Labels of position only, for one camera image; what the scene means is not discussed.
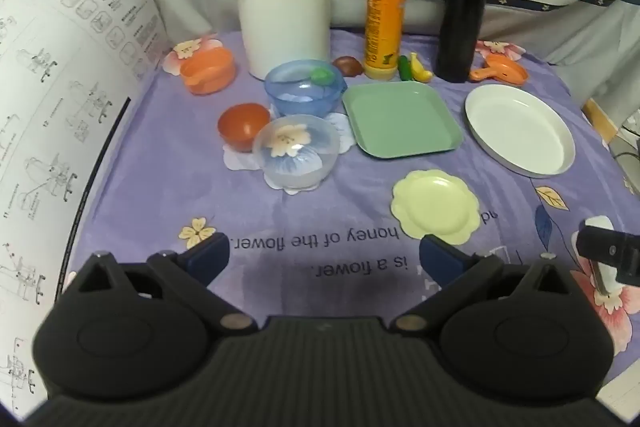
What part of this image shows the white round plate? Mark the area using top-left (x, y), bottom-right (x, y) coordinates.
top-left (465, 84), bottom-right (577, 179)

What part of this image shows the yellow toy banana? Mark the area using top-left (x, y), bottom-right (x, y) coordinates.
top-left (409, 52), bottom-right (434, 82)

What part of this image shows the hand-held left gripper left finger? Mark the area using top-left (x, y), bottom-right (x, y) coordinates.
top-left (62, 232), bottom-right (256, 334)

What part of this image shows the clear plastic bowl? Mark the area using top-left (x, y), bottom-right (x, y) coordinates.
top-left (252, 115), bottom-right (341, 190)

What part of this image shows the purple floral tablecloth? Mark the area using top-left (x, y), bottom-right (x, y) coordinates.
top-left (60, 29), bottom-right (640, 388)

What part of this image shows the orange cup with handle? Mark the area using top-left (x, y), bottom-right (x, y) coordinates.
top-left (180, 47), bottom-right (236, 96)

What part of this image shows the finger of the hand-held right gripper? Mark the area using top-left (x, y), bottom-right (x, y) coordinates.
top-left (575, 219), bottom-right (640, 289)

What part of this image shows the red plastic bowl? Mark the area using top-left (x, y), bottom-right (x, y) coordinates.
top-left (217, 103), bottom-right (272, 152)

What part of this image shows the black thermos flask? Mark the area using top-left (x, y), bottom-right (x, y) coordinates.
top-left (436, 0), bottom-right (493, 84)

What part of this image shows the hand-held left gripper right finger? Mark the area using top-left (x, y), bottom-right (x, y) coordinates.
top-left (387, 234), bottom-right (585, 334)

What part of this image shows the yellow wooden furniture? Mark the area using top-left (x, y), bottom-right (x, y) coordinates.
top-left (581, 99), bottom-right (620, 148)

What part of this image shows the blue translucent bowl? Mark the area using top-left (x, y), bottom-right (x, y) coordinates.
top-left (264, 60), bottom-right (348, 118)

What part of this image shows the orange bottle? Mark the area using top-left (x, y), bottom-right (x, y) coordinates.
top-left (363, 0), bottom-right (411, 82)

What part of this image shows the brown toy chestnut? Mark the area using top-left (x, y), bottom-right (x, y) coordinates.
top-left (332, 56), bottom-right (363, 78)

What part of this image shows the green square plate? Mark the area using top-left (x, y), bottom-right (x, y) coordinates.
top-left (341, 82), bottom-right (463, 159)

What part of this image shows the green toy vegetable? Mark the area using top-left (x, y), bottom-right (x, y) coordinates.
top-left (309, 66), bottom-right (337, 86)

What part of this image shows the yellow flower-shaped plate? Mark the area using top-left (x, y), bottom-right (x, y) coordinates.
top-left (391, 170), bottom-right (481, 244)

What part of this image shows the white instruction sheet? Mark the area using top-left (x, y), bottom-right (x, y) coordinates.
top-left (0, 0), bottom-right (168, 423)

